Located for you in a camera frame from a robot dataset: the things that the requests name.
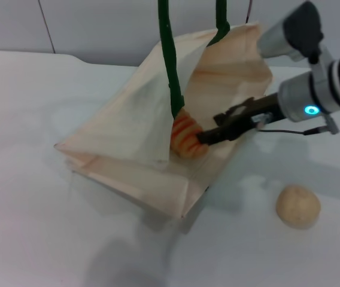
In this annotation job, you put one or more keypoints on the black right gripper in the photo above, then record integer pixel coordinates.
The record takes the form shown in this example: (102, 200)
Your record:
(265, 109)

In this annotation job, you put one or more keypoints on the orange striped bread loaf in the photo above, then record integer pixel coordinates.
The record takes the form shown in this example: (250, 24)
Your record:
(185, 137)

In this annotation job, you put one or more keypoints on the round egg yolk pastry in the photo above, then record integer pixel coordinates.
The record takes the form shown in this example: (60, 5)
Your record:
(297, 206)

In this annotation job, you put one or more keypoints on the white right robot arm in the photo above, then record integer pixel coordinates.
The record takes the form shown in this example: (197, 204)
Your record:
(337, 80)

